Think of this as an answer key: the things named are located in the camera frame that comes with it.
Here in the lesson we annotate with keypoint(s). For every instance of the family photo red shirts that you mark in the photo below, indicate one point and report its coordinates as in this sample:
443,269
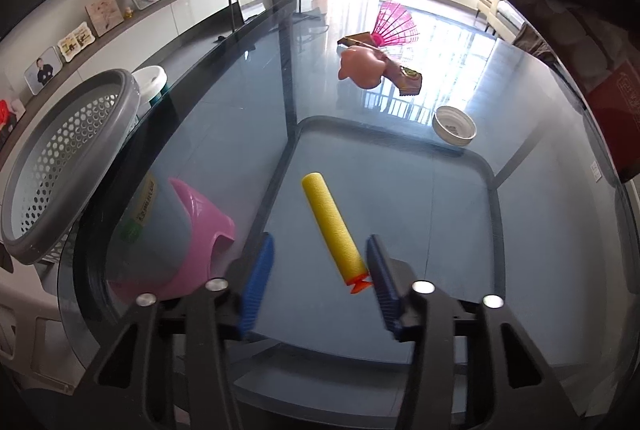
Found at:
11,111

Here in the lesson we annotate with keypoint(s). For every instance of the beige baby photo panel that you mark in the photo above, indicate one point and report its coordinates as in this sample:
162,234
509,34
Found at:
104,15

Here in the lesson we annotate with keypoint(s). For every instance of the white round lid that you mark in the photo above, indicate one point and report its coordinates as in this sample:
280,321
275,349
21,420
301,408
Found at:
454,126

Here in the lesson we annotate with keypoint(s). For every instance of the long white TV cabinet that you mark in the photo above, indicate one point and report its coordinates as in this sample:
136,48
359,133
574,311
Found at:
127,46

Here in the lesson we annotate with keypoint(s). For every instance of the white stool with teal legs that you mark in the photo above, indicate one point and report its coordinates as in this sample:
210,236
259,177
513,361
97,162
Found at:
152,82

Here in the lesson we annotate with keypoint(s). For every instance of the pink pig toy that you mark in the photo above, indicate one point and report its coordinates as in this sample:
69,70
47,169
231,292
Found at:
364,66

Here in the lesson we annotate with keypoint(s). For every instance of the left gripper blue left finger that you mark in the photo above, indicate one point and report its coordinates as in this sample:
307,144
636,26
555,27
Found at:
255,285

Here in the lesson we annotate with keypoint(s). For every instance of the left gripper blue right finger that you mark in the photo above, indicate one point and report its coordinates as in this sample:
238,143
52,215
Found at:
387,291

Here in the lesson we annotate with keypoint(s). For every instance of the grey plastic step stool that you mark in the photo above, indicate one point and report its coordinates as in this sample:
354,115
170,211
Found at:
34,346

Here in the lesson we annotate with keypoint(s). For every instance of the grey sofa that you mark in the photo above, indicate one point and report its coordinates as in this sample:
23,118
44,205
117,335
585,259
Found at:
504,21

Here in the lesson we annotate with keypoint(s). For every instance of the pink snack wrapper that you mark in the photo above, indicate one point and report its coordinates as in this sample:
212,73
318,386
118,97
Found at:
408,81

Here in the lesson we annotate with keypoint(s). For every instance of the scalloped white photo frame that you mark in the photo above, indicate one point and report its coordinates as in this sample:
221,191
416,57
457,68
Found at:
75,42

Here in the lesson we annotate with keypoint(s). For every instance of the pink folding fan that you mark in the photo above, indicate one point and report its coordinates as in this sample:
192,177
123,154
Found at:
393,26

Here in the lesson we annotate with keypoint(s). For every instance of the grey perforated trash basket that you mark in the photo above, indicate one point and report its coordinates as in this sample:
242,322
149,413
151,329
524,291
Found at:
63,162

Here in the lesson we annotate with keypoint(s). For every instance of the framed portrait man in black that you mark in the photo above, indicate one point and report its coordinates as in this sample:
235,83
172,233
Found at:
43,69

